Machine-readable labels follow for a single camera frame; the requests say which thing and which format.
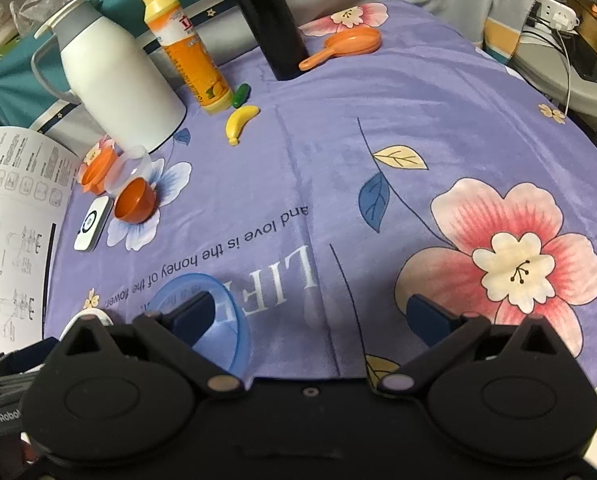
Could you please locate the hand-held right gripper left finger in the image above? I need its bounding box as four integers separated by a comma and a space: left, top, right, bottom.
53, 292, 244, 399

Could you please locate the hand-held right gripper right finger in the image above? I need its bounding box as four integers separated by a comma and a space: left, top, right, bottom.
379, 295, 577, 398

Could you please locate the blue translucent bowl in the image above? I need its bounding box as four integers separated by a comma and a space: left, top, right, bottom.
151, 272, 253, 376

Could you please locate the dark orange bowl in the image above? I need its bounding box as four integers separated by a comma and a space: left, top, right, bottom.
114, 177, 158, 224

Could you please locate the white remote device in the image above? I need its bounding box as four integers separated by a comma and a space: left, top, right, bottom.
73, 196, 115, 253

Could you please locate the white printed instruction sheet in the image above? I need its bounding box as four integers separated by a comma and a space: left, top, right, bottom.
0, 127, 82, 361

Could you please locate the clear plastic bowl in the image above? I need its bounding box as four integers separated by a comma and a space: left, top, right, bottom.
104, 145, 152, 196

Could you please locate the light orange plastic bowl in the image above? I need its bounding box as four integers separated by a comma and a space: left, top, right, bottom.
81, 147, 120, 194

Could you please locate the yellow toy banana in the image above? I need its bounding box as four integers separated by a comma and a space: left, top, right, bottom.
226, 105, 260, 147

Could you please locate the purple floral blanket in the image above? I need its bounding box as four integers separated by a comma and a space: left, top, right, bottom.
43, 0, 597, 396

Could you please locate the white thermos jug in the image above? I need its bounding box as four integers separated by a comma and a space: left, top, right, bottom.
31, 0, 188, 153

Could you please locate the orange yellow spray bottle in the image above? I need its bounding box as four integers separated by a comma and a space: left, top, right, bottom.
138, 0, 233, 115

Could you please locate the white round table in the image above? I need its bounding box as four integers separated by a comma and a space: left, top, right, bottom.
509, 35, 597, 121

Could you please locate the orange toy pan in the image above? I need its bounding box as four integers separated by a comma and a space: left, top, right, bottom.
298, 27, 382, 72

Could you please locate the yellow white cloth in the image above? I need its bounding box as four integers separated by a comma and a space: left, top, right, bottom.
483, 17, 522, 66

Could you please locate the black phone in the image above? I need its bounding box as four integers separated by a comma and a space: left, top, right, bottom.
561, 35, 597, 86

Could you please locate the black thermos bottle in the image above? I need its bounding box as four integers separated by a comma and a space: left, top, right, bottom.
213, 0, 309, 81

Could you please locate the white power strip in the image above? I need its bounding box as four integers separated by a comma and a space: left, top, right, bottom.
533, 0, 579, 31

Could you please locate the clear plastic bag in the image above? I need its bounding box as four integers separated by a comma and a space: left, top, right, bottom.
8, 0, 86, 36

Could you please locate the white cable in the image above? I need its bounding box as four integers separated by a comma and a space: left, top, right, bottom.
553, 27, 579, 116

